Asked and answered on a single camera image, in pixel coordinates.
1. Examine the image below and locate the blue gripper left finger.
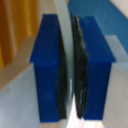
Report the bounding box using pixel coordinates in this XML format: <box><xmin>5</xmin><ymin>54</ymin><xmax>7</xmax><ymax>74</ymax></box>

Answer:
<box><xmin>29</xmin><ymin>13</ymin><xmax>69</xmax><ymax>122</ymax></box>

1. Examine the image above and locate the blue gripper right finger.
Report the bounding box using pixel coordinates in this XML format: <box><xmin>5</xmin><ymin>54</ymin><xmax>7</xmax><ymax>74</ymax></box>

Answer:
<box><xmin>70</xmin><ymin>13</ymin><xmax>117</xmax><ymax>122</ymax></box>

